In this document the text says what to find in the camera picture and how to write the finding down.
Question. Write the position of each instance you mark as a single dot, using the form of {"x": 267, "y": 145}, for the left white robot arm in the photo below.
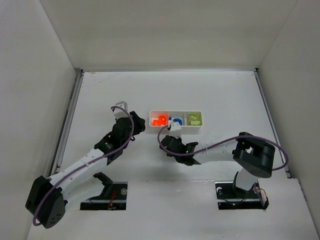
{"x": 50, "y": 196}

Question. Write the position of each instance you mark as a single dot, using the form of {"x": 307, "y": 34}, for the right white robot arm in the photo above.
{"x": 253, "y": 154}

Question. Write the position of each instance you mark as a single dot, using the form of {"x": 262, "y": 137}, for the blue arch lego piece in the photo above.
{"x": 178, "y": 120}

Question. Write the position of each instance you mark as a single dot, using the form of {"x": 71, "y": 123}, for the orange ring lego piece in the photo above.
{"x": 157, "y": 122}

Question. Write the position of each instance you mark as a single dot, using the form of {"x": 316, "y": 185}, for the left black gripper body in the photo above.
{"x": 136, "y": 122}

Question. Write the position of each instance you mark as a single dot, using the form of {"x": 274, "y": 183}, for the white three-compartment tray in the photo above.
{"x": 171, "y": 114}

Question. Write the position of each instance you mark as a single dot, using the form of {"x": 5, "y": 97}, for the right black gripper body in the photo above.
{"x": 168, "y": 144}

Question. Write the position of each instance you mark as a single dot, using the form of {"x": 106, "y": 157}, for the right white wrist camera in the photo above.
{"x": 175, "y": 130}

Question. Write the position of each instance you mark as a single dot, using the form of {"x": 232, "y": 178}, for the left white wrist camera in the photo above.
{"x": 120, "y": 110}

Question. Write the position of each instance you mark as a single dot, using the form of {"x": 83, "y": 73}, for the orange dome lego piece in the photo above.
{"x": 162, "y": 119}

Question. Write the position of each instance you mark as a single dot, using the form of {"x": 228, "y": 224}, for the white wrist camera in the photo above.
{"x": 120, "y": 110}
{"x": 175, "y": 130}

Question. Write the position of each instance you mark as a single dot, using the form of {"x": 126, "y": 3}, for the green lego brick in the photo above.
{"x": 195, "y": 123}
{"x": 193, "y": 117}

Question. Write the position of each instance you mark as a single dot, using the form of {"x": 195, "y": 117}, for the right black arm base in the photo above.
{"x": 231, "y": 198}

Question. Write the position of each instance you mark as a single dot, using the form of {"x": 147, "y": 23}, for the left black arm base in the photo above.
{"x": 112, "y": 197}

